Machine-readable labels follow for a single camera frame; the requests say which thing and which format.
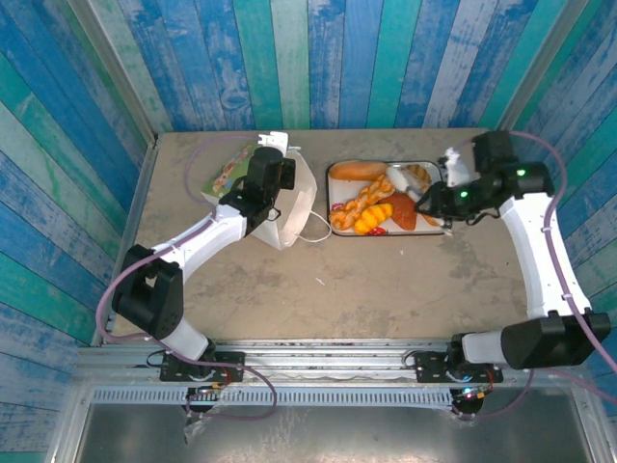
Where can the yellow striped fake bread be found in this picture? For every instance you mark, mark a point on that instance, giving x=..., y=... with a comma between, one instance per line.
x=373, y=218

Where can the white strawberry print tray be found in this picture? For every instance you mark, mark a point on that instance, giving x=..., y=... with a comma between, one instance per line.
x=337, y=192

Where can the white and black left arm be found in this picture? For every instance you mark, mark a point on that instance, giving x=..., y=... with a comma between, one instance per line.
x=207, y=231

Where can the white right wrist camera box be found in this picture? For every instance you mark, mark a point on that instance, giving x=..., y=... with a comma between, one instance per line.
x=455, y=169

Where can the aluminium table side rail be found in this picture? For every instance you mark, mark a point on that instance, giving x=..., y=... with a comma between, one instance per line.
x=126, y=241

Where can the aluminium corner post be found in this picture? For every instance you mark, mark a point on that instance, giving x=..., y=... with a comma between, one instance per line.
x=535, y=72
x=118, y=72

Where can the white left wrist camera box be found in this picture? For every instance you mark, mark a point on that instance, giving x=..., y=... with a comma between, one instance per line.
x=275, y=140

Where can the clear plastic scrap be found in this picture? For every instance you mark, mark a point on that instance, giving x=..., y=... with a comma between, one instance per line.
x=193, y=429

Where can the white paper bag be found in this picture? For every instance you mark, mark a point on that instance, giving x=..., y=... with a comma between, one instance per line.
x=299, y=207

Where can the aluminium mounting rail frame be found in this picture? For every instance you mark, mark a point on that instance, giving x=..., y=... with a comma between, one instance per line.
x=328, y=359

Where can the small fake croissant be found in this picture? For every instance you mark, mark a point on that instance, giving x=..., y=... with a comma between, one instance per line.
x=430, y=220

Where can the long fake baguette loaf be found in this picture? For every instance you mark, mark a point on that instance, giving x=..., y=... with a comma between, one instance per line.
x=359, y=171

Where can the brown fake bread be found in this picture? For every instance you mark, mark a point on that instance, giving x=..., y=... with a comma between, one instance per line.
x=404, y=212

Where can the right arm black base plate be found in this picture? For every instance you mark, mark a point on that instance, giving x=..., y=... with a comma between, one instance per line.
x=429, y=366

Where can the braided fake bread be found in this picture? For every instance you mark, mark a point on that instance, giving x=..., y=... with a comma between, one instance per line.
x=359, y=206

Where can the round striped fake bun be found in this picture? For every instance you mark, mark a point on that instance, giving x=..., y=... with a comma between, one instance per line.
x=420, y=174

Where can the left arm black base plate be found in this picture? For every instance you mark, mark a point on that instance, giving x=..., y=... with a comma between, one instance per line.
x=226, y=362

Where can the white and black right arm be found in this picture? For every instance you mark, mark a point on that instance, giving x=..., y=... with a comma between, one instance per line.
x=535, y=241

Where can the grey metal sheet panel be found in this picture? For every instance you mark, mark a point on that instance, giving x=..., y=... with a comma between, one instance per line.
x=337, y=434

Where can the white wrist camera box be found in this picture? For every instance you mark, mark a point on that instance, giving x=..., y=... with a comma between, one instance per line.
x=275, y=140
x=455, y=169

